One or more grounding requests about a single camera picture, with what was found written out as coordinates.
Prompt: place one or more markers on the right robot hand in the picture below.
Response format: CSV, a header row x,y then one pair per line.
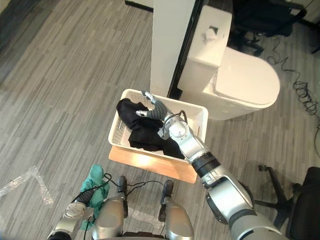
x,y
157,110

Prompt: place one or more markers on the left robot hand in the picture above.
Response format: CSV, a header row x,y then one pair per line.
x,y
85,198

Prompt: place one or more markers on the green cloth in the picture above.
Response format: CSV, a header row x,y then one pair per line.
x,y
96,192

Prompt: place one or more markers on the black cloth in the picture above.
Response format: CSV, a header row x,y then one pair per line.
x,y
145,130

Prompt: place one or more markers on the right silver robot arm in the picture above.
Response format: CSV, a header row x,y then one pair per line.
x,y
215,180

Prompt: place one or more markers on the white laundry basket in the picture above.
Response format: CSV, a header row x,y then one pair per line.
x,y
160,125

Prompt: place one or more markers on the silver robot left leg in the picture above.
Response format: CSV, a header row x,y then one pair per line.
x,y
111,215

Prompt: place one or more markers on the silver robot leg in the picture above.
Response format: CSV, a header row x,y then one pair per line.
x,y
173,215
111,215

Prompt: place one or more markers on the wooden board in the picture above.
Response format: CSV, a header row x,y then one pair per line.
x,y
152,166

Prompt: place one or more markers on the clear tape on floor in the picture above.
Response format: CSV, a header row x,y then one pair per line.
x,y
27,185

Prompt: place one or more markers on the white partition panel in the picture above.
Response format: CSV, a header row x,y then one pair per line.
x,y
172,45

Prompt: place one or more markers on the white toilet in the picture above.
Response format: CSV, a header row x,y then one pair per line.
x,y
230,67

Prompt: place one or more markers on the silver robot right leg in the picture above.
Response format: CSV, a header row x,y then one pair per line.
x,y
173,215

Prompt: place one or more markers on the black office chair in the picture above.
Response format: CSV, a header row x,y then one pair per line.
x,y
265,22
290,200

